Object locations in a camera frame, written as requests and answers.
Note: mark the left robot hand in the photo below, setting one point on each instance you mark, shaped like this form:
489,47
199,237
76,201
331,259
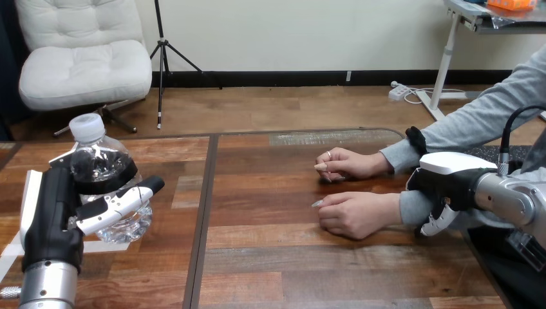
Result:
53,221

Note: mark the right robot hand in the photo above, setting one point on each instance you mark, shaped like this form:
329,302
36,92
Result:
448,183

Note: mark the person's hand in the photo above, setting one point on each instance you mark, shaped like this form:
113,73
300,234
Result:
358,215
350,164

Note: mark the clear water bottle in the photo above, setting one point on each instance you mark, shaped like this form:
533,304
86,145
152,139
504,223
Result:
99,149

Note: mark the person's forearm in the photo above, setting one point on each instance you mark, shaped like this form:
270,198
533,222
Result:
411,207
469,123

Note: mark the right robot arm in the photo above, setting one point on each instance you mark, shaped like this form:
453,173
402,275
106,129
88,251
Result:
512,200

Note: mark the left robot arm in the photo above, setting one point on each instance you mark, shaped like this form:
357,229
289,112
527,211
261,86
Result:
47,285

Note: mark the black hair scrunchie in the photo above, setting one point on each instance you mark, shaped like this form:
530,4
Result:
416,138

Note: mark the white power strip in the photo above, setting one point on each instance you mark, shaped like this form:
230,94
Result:
398,91

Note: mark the white desk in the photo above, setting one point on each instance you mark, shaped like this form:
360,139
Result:
443,64

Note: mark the white cushioned chair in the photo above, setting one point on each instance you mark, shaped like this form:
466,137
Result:
85,68

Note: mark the orange thing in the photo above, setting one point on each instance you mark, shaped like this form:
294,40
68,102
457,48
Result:
512,4

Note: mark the black tripod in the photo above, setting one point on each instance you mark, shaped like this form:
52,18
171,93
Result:
161,59

